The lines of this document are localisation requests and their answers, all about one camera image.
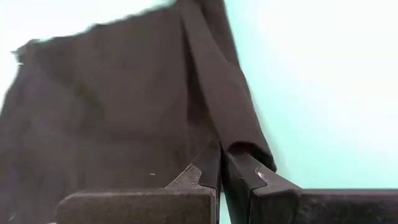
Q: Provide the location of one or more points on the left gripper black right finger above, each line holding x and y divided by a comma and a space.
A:
311, 207

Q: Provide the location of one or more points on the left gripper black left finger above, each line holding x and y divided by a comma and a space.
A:
140, 207

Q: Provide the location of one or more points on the black towel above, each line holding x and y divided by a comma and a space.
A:
109, 109

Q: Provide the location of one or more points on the green table mat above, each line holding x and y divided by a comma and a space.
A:
326, 93

